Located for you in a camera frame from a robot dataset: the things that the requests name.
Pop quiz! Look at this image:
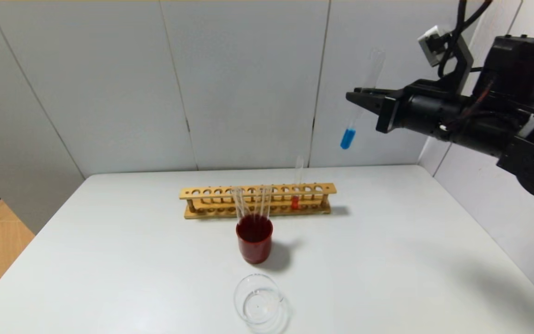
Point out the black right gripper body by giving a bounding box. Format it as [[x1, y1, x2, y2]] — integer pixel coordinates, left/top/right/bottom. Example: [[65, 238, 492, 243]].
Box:
[[375, 79, 449, 140]]

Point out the test tube with blue pigment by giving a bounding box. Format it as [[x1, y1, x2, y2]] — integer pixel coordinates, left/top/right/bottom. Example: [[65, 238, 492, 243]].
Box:
[[340, 49, 386, 150]]

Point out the test tube with red pigment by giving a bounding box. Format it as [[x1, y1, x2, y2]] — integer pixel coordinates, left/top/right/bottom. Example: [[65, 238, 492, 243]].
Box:
[[291, 155, 305, 211]]

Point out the empty glass test tube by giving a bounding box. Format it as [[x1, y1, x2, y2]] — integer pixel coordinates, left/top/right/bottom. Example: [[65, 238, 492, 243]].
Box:
[[251, 187, 262, 223], [231, 187, 249, 224], [260, 186, 273, 221]]

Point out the wooden test tube rack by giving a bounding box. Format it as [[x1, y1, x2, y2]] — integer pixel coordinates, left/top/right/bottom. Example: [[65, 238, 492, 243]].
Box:
[[179, 183, 337, 220]]

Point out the red cup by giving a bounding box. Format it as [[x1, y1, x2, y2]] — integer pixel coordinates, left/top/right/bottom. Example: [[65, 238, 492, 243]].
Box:
[[236, 214, 274, 265]]

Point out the clear glass dish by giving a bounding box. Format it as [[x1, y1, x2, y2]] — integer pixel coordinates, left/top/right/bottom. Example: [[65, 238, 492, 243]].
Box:
[[233, 273, 291, 334]]

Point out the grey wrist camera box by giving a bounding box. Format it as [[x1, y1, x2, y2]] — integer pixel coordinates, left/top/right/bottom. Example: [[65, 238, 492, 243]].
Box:
[[417, 25, 454, 66]]

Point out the black looped camera cable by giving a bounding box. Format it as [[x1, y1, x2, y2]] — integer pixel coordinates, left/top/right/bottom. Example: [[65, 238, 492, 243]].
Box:
[[438, 0, 492, 78]]

